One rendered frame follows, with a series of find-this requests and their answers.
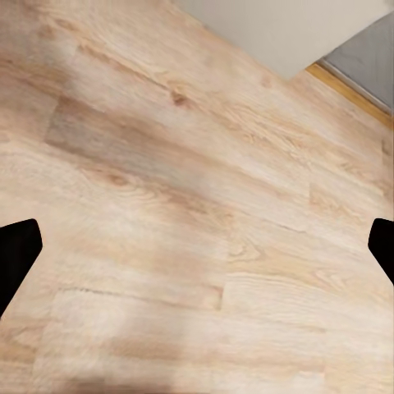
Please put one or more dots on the fixed window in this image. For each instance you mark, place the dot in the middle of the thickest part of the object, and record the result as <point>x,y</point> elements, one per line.
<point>362,69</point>

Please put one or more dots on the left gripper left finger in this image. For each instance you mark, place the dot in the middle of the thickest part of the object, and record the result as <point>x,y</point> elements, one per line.
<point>20,245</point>

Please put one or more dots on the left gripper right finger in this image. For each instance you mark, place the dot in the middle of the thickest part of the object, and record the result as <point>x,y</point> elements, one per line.
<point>381,244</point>

